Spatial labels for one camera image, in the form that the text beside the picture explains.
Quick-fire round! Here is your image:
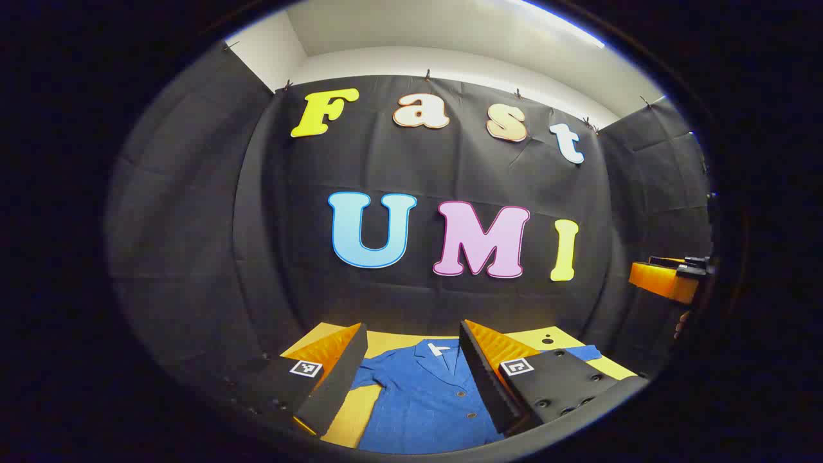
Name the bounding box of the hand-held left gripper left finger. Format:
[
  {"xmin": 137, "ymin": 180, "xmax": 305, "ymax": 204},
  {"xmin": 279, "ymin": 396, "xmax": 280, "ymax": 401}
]
[{"xmin": 248, "ymin": 323, "xmax": 369, "ymax": 439}]

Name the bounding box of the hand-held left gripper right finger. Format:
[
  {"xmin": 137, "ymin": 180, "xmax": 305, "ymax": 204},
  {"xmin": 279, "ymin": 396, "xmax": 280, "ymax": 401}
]
[{"xmin": 458, "ymin": 319, "xmax": 650, "ymax": 437}]

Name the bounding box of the blue button-up jacket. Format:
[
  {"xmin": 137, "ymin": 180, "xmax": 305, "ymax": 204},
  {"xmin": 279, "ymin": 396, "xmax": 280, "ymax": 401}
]
[{"xmin": 350, "ymin": 338, "xmax": 604, "ymax": 455}]

